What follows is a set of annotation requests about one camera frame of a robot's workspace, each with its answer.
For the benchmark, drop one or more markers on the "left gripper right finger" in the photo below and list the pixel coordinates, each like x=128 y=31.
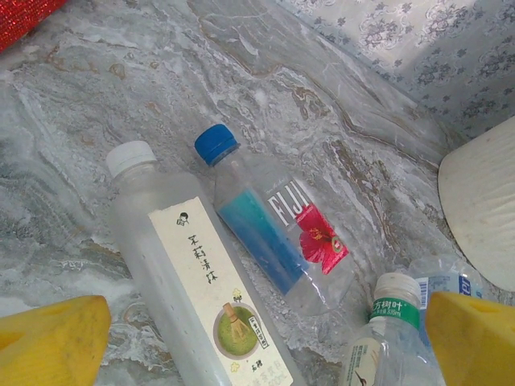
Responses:
x=475 y=346

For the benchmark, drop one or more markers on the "cloudy bottle cream label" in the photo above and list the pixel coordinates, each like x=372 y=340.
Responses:
x=181 y=261

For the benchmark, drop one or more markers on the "clear bottle green neck label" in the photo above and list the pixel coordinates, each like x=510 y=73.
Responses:
x=386 y=350

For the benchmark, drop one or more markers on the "red scraper tool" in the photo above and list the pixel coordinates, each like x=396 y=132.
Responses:
x=20 y=20

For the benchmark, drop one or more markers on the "Fiji bottle blue cap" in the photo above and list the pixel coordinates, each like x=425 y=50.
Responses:
x=289 y=241

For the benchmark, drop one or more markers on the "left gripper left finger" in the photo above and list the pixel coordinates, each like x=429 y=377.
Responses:
x=48 y=346

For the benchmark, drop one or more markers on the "cream ribbed plastic bin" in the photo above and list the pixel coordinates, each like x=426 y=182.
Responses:
x=483 y=209

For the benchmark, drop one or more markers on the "clear bottle blue barcode label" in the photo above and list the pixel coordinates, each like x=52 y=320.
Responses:
x=442 y=281

